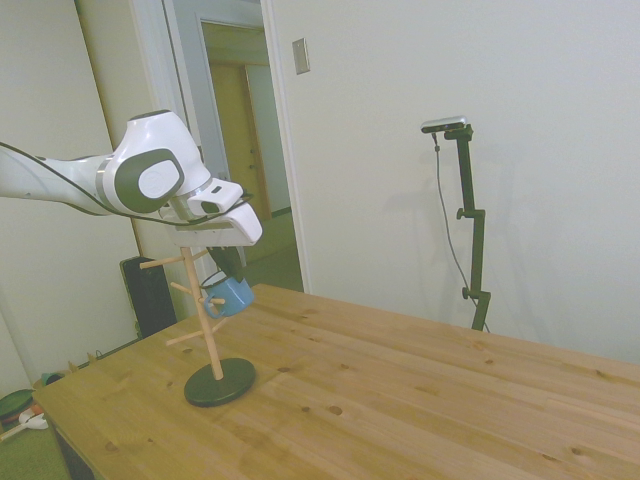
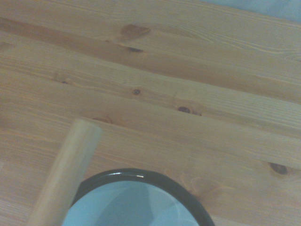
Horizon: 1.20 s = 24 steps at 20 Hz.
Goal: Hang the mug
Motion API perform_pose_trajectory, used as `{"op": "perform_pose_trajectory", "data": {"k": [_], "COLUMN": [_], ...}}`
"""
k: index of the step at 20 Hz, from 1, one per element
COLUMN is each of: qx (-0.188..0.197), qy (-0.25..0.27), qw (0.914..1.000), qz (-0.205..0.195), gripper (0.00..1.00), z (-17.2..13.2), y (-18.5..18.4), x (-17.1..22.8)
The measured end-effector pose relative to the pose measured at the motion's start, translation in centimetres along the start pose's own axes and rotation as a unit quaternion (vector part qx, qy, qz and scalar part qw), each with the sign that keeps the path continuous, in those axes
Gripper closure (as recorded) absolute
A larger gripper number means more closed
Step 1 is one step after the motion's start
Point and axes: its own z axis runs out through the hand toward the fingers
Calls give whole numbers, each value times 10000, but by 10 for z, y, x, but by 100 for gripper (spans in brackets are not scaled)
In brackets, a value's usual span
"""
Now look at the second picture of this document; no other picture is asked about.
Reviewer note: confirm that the black-rimmed white enamel cup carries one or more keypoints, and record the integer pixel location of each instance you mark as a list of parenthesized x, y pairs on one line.
[(131, 204)]

